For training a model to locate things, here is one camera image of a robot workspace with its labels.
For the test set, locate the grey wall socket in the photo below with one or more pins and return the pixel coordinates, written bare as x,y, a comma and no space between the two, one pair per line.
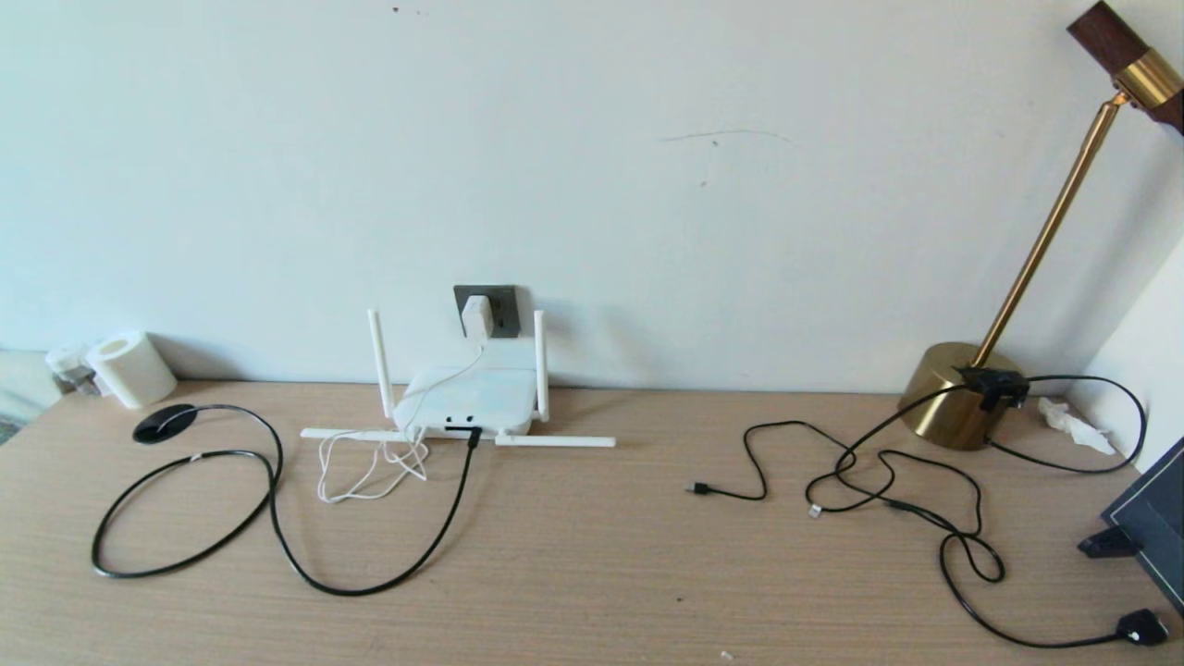
507,310

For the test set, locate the black round desk grommet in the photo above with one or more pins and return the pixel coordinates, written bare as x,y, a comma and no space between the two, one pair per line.
165,424

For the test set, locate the white toilet paper roll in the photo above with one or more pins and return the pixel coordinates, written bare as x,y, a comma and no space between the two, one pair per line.
134,370

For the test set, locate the dark teal patterned board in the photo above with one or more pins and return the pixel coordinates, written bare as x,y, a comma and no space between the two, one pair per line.
1156,527

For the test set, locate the brass desk lamp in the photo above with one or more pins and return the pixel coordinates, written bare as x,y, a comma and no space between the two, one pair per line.
948,393

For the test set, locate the white router with four antennas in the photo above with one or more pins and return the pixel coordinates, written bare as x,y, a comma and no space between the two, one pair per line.
467,398

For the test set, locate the black clip stand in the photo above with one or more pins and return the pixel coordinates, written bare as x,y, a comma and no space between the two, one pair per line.
1105,542

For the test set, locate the small clear jar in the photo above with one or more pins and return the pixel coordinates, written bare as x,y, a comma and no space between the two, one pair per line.
69,363

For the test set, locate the crumpled white tissue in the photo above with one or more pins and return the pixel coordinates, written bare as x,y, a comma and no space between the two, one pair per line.
1073,425

